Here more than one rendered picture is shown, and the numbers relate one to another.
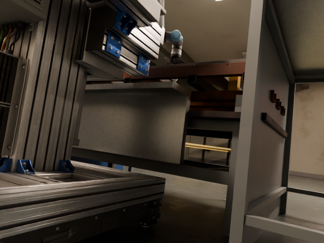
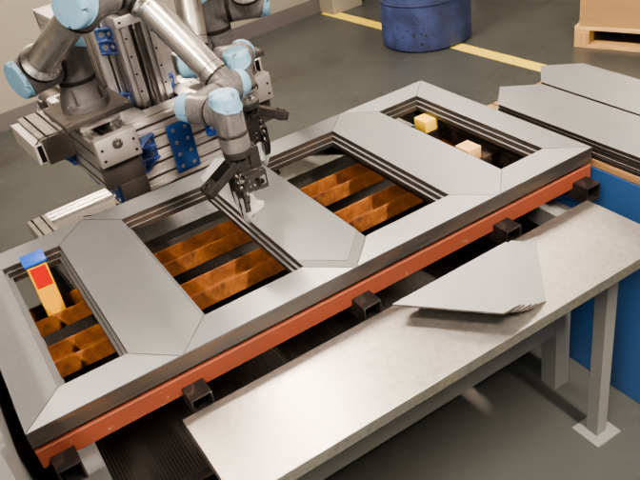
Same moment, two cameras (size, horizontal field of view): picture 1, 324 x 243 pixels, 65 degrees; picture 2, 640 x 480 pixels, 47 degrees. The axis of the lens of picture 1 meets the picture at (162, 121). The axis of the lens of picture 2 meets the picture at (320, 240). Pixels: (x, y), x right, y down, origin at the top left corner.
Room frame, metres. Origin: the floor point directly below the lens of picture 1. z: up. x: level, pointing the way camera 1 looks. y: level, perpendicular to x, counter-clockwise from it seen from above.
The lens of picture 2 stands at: (2.89, -1.41, 1.87)
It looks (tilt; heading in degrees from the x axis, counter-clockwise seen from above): 33 degrees down; 121
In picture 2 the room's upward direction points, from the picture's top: 11 degrees counter-clockwise
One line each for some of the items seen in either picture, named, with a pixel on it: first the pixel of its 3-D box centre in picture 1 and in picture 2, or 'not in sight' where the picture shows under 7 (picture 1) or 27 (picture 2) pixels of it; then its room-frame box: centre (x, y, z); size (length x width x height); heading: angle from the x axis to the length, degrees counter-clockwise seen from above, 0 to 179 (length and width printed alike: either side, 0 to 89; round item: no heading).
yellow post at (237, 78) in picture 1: (234, 83); (47, 290); (1.40, -0.38, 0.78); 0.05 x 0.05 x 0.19; 58
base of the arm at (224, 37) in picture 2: not in sight; (216, 40); (1.39, 0.63, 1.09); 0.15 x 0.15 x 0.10
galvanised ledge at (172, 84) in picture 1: (90, 91); (267, 176); (1.58, 0.47, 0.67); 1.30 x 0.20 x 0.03; 58
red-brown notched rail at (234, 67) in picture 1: (130, 75); not in sight; (1.58, 0.23, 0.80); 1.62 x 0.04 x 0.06; 58
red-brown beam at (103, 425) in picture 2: not in sight; (349, 282); (2.19, -0.15, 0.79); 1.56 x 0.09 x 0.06; 58
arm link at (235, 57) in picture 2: not in sight; (239, 69); (1.74, 0.23, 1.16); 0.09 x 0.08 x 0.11; 116
